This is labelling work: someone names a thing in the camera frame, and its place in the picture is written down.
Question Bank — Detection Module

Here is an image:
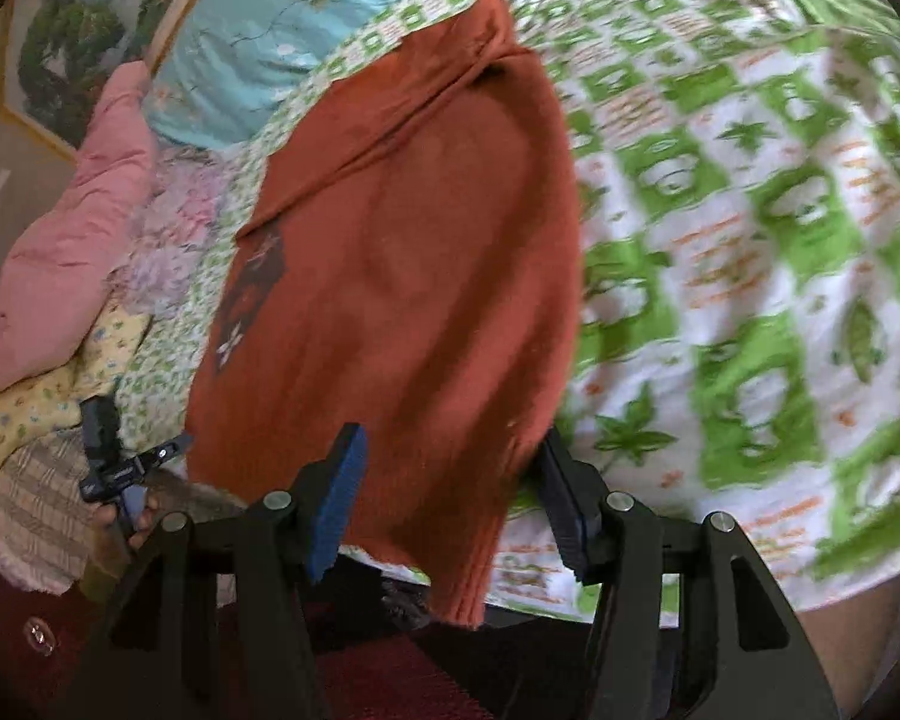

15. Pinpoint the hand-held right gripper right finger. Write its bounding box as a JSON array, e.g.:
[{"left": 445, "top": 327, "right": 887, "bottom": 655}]
[{"left": 536, "top": 427, "right": 841, "bottom": 720}]

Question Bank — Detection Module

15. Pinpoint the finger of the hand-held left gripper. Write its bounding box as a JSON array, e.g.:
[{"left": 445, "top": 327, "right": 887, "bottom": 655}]
[
  {"left": 79, "top": 396, "right": 125, "bottom": 503},
  {"left": 112, "top": 431, "right": 194, "bottom": 485}
]

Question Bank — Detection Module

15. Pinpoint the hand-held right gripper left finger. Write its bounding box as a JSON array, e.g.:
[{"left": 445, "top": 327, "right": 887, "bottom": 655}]
[{"left": 52, "top": 422, "right": 368, "bottom": 720}]

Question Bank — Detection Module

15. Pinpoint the orange knit sweater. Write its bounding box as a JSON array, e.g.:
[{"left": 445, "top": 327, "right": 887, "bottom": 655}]
[{"left": 184, "top": 0, "right": 582, "bottom": 627}]

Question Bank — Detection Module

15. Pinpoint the person's left hand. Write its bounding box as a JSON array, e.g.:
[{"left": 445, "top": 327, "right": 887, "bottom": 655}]
[{"left": 90, "top": 491, "right": 167, "bottom": 563}]

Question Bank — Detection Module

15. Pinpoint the yellow printed cloth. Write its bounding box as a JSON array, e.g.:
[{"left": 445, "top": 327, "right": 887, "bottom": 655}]
[{"left": 0, "top": 304, "right": 155, "bottom": 515}]

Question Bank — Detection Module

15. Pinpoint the beige plaid cloth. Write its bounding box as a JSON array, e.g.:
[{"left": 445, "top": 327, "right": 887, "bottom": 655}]
[{"left": 0, "top": 431, "right": 128, "bottom": 593}]

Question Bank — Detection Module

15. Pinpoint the pink quilt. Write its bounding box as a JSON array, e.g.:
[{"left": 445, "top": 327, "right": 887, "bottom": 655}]
[{"left": 0, "top": 60, "right": 158, "bottom": 410}]

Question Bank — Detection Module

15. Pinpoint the purple floral pillow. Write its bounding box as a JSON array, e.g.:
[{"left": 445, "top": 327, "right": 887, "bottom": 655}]
[{"left": 109, "top": 142, "right": 245, "bottom": 323}]

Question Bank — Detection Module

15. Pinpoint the dark red rug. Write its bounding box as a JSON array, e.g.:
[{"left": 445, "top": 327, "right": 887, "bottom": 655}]
[{"left": 0, "top": 555, "right": 496, "bottom": 720}]

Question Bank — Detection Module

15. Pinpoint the green checked printed bedsheet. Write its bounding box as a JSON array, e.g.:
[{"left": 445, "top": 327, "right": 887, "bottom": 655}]
[{"left": 112, "top": 0, "right": 900, "bottom": 627}]

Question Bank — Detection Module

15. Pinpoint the teal floral quilt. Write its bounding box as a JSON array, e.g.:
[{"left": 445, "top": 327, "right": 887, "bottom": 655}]
[{"left": 146, "top": 0, "right": 488, "bottom": 147}]

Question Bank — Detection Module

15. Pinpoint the framed landscape wall picture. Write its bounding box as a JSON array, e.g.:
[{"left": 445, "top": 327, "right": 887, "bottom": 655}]
[{"left": 0, "top": 0, "right": 241, "bottom": 162}]

